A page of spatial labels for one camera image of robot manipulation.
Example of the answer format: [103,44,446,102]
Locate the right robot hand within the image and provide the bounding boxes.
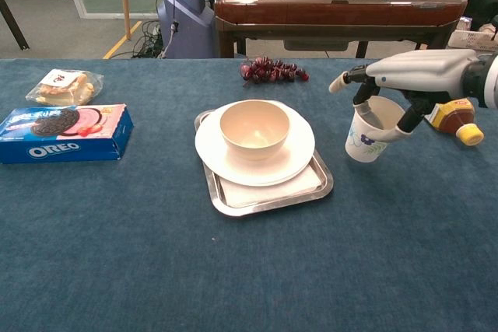
[328,48,483,142]

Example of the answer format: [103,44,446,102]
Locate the floral print paper cup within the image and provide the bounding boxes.
[345,95,406,163]

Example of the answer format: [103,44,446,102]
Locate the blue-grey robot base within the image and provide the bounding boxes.
[156,0,216,60]

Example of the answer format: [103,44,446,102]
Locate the yellow-capped tea bottle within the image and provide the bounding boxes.
[423,97,486,147]

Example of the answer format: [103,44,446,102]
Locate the white plastic basket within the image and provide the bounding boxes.
[447,28,498,52]

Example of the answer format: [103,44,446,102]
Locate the black bag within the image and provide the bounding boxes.
[465,0,498,32]

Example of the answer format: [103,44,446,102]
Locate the brown mahjong table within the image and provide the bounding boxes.
[213,0,468,59]

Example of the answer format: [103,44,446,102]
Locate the white round plate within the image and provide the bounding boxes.
[194,100,315,188]

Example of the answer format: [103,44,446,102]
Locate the dark red grape bunch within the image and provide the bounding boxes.
[240,56,310,87]

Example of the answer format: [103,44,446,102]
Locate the beige bowl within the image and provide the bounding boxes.
[219,100,291,162]

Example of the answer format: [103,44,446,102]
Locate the stainless steel tray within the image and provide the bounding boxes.
[193,109,335,218]

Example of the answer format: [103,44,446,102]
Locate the blue tablecloth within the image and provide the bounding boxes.
[0,58,498,332]

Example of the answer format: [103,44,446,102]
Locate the bagged sliced bread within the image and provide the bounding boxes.
[25,68,104,107]

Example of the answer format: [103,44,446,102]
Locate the blue Oreo cookie box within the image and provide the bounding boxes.
[0,103,135,165]

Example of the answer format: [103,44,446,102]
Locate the dark table leg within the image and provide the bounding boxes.
[0,0,30,51]

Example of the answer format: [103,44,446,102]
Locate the tangled floor cables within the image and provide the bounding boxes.
[132,19,165,59]

